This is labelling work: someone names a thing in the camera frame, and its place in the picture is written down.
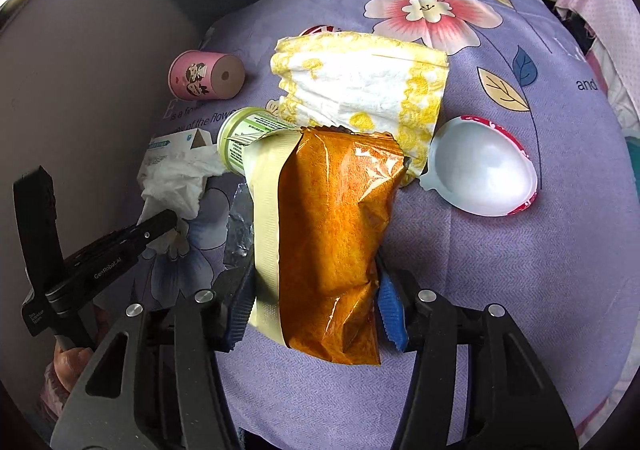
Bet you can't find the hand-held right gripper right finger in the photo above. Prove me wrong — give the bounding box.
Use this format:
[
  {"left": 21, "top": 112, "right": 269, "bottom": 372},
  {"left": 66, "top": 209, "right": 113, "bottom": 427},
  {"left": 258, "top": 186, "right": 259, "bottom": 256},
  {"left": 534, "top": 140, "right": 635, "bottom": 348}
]
[{"left": 375, "top": 255, "right": 578, "bottom": 450}]

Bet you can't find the white bottle green label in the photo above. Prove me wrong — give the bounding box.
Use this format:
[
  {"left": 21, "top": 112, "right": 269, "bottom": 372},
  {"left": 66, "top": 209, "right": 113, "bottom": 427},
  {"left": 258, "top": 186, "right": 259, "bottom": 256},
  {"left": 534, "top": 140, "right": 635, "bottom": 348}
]
[{"left": 216, "top": 107, "right": 301, "bottom": 176}]

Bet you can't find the white tissue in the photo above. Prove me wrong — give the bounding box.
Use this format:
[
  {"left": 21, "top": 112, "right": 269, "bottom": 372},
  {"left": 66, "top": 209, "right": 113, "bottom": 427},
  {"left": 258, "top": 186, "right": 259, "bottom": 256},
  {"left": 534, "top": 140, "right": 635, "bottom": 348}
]
[{"left": 137, "top": 145, "right": 226, "bottom": 251}]

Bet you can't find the red white round lid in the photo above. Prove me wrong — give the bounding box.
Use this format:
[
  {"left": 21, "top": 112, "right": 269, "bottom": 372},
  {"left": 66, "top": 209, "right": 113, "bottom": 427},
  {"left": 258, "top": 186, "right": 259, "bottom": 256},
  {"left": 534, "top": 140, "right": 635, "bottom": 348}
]
[{"left": 298, "top": 24, "right": 346, "bottom": 38}]

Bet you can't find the person's left hand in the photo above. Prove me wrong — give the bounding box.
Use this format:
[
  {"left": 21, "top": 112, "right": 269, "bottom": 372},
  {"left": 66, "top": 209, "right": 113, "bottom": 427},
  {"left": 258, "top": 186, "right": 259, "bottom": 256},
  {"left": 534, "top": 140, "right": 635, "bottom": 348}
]
[{"left": 42, "top": 344, "right": 97, "bottom": 412}]

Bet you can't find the yellow white napkin pack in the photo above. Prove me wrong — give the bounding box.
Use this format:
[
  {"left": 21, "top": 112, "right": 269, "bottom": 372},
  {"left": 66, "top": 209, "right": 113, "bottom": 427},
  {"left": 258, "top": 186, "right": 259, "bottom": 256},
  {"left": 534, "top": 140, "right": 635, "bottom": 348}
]
[{"left": 270, "top": 30, "right": 449, "bottom": 186}]

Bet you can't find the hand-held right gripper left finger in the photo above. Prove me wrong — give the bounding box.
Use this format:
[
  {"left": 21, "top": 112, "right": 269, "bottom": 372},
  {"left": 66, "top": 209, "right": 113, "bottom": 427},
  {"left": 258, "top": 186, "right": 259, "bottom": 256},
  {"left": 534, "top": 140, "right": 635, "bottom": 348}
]
[{"left": 50, "top": 257, "right": 258, "bottom": 450}]

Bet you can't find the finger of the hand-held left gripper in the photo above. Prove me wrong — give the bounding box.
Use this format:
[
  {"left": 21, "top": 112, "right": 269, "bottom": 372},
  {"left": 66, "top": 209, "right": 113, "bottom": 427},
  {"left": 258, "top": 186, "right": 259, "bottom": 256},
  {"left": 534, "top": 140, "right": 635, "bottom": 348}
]
[
  {"left": 12, "top": 169, "right": 67, "bottom": 292},
  {"left": 64, "top": 208, "right": 180, "bottom": 277}
]

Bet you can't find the pink floral blanket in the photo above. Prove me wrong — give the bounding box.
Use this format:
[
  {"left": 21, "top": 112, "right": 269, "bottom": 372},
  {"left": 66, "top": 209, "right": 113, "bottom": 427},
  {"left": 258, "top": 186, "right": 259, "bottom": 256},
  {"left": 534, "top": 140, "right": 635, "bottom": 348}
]
[{"left": 554, "top": 0, "right": 640, "bottom": 131}]

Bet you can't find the orange cream packet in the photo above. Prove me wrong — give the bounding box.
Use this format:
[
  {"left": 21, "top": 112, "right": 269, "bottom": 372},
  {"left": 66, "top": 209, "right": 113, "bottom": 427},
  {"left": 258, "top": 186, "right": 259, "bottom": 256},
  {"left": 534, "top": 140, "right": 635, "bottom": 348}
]
[{"left": 245, "top": 126, "right": 407, "bottom": 365}]

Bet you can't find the purple floral table cloth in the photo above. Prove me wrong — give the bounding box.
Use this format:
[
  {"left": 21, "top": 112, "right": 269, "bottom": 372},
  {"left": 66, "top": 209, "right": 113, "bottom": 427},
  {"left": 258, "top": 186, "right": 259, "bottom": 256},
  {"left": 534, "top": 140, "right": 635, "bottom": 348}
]
[{"left": 107, "top": 0, "right": 631, "bottom": 450}]

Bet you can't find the white medicine box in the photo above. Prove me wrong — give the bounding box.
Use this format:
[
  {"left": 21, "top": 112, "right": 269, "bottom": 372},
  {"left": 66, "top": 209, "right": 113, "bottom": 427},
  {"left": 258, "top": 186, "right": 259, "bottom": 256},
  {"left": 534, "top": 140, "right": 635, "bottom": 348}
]
[{"left": 139, "top": 127, "right": 221, "bottom": 181}]

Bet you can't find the clear plastic wrapper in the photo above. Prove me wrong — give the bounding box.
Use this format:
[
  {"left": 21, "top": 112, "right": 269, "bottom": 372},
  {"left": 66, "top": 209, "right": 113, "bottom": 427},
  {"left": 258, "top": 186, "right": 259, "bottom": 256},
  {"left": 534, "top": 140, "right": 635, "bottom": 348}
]
[{"left": 222, "top": 183, "right": 258, "bottom": 271}]

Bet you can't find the pink cartoon paper cup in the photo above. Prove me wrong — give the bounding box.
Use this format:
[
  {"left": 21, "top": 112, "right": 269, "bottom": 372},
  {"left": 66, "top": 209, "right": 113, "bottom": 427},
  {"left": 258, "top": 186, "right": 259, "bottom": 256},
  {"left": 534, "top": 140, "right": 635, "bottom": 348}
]
[{"left": 167, "top": 50, "right": 246, "bottom": 101}]

